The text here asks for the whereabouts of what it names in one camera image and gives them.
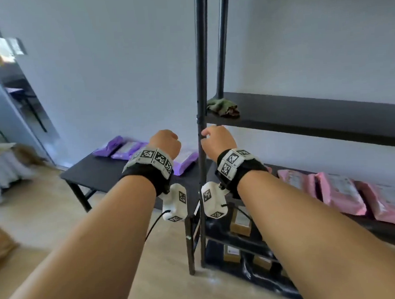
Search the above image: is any person's right forearm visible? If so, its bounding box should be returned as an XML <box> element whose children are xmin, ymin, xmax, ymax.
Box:
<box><xmin>237</xmin><ymin>163</ymin><xmax>395</xmax><ymax>299</ymax></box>

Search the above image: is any black marker wristband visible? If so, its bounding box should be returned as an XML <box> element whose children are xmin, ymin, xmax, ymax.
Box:
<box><xmin>214</xmin><ymin>146</ymin><xmax>270</xmax><ymax>201</ymax></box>
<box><xmin>120</xmin><ymin>146</ymin><xmax>177</xmax><ymax>198</ymax></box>

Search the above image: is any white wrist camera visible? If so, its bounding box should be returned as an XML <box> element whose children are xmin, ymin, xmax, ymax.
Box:
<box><xmin>158</xmin><ymin>183</ymin><xmax>189</xmax><ymax>224</ymax></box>

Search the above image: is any person's right hand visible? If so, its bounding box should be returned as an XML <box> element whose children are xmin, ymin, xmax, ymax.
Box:
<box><xmin>199</xmin><ymin>124</ymin><xmax>239</xmax><ymax>164</ymax></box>

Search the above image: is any white marker cube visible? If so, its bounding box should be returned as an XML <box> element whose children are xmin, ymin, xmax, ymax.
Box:
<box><xmin>200</xmin><ymin>180</ymin><xmax>232</xmax><ymax>221</ymax></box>

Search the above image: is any black camera cable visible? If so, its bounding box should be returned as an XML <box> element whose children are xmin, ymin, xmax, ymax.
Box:
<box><xmin>222</xmin><ymin>203</ymin><xmax>255</xmax><ymax>225</ymax></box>
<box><xmin>143</xmin><ymin>209</ymin><xmax>173</xmax><ymax>243</ymax></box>

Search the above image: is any brown cardboard piece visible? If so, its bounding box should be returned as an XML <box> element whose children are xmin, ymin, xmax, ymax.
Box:
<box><xmin>0</xmin><ymin>224</ymin><xmax>22</xmax><ymax>274</ymax></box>

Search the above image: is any person's left hand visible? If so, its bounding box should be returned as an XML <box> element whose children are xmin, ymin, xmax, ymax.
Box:
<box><xmin>147</xmin><ymin>128</ymin><xmax>183</xmax><ymax>163</ymax></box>

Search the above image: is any green and pink cleaning cloth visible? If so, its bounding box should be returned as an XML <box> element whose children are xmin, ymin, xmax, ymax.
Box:
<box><xmin>205</xmin><ymin>96</ymin><xmax>241</xmax><ymax>120</ymax></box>

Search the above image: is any person's left forearm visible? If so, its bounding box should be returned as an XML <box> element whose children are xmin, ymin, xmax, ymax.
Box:
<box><xmin>0</xmin><ymin>174</ymin><xmax>163</xmax><ymax>299</ymax></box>

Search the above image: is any dark framed glass door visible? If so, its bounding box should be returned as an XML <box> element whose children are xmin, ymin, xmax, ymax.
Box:
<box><xmin>0</xmin><ymin>0</ymin><xmax>62</xmax><ymax>169</ymax></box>

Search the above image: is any black low table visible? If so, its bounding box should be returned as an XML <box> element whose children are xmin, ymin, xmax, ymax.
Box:
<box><xmin>59</xmin><ymin>147</ymin><xmax>218</xmax><ymax>215</ymax></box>

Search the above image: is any group of brown cardboard boxes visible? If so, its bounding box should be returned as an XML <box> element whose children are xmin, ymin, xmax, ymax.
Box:
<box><xmin>220</xmin><ymin>204</ymin><xmax>284</xmax><ymax>279</ymax></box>

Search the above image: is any dark metal shelf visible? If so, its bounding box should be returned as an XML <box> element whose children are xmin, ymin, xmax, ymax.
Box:
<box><xmin>173</xmin><ymin>0</ymin><xmax>395</xmax><ymax>299</ymax></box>

